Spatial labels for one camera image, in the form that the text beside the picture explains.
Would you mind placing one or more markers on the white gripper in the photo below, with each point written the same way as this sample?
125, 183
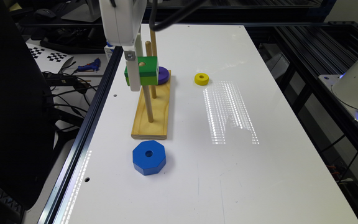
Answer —
121, 23

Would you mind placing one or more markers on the green square block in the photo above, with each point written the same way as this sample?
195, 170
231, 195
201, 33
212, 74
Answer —
148, 73

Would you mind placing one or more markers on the blue octagon block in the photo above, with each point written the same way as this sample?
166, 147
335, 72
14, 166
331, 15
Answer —
149, 157

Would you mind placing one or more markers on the middle wooden peg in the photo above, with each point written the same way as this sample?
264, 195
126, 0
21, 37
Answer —
148, 46

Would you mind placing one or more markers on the wooden peg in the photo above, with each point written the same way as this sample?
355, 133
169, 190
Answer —
148, 104
153, 42
148, 46

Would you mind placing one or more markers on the rear wooden peg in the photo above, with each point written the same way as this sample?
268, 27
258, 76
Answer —
153, 42

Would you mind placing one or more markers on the white lotion bottle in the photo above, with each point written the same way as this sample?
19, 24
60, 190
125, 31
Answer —
108, 50

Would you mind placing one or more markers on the front wooden peg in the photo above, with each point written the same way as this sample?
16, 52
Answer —
148, 104

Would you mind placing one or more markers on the blue glue gun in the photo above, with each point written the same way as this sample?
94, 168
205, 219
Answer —
94, 66

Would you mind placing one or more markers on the monitor stand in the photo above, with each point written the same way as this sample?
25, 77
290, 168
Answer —
87, 12

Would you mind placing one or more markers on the wooden peg base board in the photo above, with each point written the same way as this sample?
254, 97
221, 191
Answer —
157, 130

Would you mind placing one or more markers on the checkerboard calibration sheet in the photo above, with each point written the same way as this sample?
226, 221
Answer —
48, 60

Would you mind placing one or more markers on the black computer mouse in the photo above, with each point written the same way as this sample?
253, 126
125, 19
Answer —
44, 14

